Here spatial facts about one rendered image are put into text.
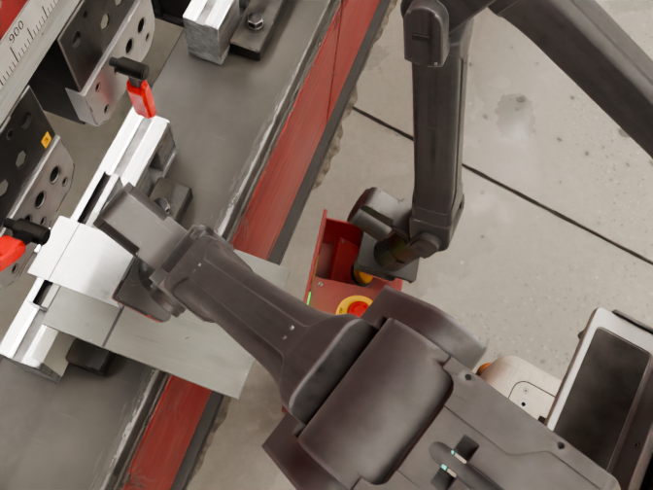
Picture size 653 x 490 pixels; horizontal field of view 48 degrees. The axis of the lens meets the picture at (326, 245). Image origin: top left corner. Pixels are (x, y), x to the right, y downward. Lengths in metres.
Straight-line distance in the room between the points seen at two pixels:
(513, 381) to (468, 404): 1.40
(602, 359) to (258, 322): 0.59
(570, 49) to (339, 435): 0.48
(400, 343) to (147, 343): 0.62
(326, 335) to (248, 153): 0.79
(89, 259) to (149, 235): 0.26
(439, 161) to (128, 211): 0.37
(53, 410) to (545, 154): 1.68
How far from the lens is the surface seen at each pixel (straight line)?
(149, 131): 1.09
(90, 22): 0.77
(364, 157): 2.17
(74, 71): 0.76
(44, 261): 1.00
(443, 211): 0.95
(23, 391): 1.09
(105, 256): 0.98
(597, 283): 2.20
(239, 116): 1.20
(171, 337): 0.93
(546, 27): 0.72
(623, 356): 0.98
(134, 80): 0.82
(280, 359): 0.42
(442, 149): 0.87
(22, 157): 0.73
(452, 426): 0.34
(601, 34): 0.73
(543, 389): 1.75
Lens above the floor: 1.89
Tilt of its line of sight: 68 degrees down
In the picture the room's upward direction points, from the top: 11 degrees clockwise
